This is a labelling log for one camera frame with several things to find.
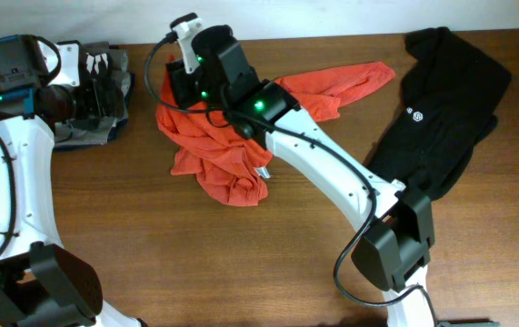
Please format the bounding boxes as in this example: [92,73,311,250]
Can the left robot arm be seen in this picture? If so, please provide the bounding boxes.
[0,68,144,326]

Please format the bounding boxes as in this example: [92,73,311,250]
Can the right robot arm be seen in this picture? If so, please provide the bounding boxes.
[165,16,438,326]

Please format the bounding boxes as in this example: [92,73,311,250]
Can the black t-shirt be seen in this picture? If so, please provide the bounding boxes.
[367,27,512,201]

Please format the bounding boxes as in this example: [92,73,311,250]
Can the black shirt with white letters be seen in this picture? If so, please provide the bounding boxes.
[75,50,111,93]

